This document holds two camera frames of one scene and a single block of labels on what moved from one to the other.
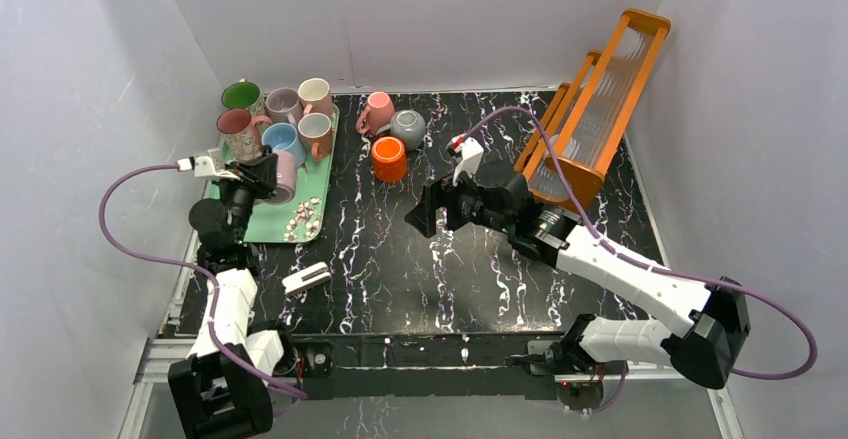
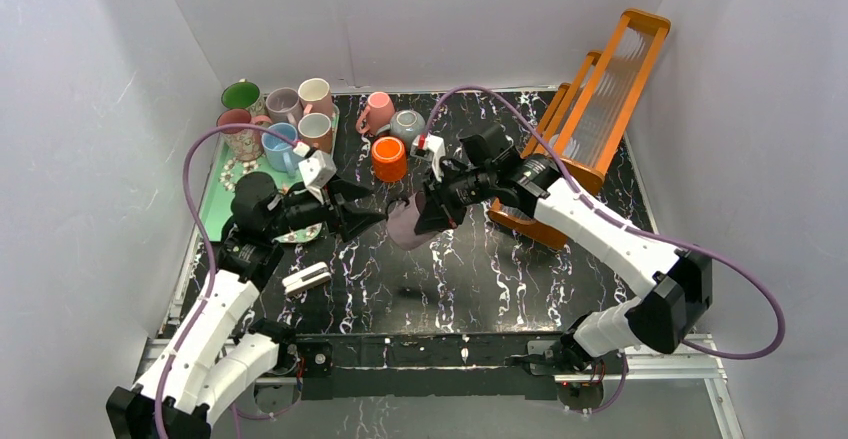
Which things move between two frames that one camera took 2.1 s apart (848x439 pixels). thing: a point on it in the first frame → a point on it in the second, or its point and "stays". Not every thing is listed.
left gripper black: (258, 173) → (337, 209)
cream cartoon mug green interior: (245, 95) stays
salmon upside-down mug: (316, 135) stays
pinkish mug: (285, 181) → (401, 219)
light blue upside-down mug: (284, 137) stays
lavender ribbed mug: (283, 105) stays
